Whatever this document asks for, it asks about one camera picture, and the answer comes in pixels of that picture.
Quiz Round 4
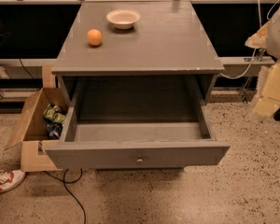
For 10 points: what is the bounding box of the round metal drawer knob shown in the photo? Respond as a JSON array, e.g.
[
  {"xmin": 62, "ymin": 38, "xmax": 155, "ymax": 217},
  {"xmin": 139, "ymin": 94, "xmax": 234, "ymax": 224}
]
[{"xmin": 136, "ymin": 157, "xmax": 144, "ymax": 164}]

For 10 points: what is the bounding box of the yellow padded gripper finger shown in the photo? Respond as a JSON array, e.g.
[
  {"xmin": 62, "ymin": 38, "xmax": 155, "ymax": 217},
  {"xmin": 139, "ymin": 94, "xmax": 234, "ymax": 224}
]
[{"xmin": 245, "ymin": 21, "xmax": 271, "ymax": 49}]

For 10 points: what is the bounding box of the white paper bowl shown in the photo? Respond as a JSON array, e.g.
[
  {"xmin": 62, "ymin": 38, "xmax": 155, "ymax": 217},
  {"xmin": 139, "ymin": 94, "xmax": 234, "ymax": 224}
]
[{"xmin": 106, "ymin": 9, "xmax": 140, "ymax": 30}]

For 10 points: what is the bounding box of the blue snack bag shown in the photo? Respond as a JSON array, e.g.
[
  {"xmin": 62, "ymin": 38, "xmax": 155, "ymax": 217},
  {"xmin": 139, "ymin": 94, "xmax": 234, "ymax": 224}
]
[{"xmin": 47, "ymin": 123, "xmax": 63, "ymax": 140}]

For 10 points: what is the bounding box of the white hanging cable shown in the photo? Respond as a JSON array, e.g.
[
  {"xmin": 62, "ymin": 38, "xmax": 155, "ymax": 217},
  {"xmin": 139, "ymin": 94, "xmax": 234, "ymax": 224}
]
[{"xmin": 219, "ymin": 0, "xmax": 280, "ymax": 80}]

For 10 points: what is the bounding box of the grey top drawer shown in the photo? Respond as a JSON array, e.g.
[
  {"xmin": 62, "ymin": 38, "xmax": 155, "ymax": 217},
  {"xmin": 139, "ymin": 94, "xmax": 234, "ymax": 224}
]
[{"xmin": 46, "ymin": 76, "xmax": 230, "ymax": 169}]

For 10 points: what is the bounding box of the black floor cable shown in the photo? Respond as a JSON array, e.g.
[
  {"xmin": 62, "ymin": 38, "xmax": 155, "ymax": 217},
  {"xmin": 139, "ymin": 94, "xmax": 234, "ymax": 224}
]
[{"xmin": 44, "ymin": 168, "xmax": 87, "ymax": 224}]

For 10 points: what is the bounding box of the open cardboard box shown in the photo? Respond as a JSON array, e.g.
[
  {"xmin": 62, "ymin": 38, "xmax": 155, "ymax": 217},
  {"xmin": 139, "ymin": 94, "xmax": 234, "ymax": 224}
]
[{"xmin": 6, "ymin": 65, "xmax": 68, "ymax": 172}]

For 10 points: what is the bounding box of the metal wall rail frame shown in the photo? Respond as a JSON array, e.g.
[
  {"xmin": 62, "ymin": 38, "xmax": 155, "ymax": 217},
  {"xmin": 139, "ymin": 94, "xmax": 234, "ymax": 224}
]
[{"xmin": 0, "ymin": 0, "xmax": 265, "ymax": 63}]

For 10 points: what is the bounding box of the green snack bag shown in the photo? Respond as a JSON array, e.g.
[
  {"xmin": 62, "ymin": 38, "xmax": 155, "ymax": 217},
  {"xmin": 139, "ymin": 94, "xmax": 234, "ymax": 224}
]
[{"xmin": 43, "ymin": 105, "xmax": 66, "ymax": 124}]

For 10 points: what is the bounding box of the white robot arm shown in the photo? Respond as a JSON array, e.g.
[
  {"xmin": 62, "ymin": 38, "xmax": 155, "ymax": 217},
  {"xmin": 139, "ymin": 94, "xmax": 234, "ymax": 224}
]
[{"xmin": 245, "ymin": 8, "xmax": 280, "ymax": 120}]

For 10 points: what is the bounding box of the orange fruit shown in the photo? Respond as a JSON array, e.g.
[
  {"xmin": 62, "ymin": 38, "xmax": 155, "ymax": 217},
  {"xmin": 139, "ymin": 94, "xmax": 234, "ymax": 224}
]
[{"xmin": 87, "ymin": 29, "xmax": 103, "ymax": 46}]

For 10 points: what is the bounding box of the red and white sneaker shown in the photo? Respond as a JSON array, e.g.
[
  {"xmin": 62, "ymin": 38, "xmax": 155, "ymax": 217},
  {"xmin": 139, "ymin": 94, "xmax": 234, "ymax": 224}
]
[{"xmin": 0, "ymin": 170, "xmax": 26, "ymax": 194}]

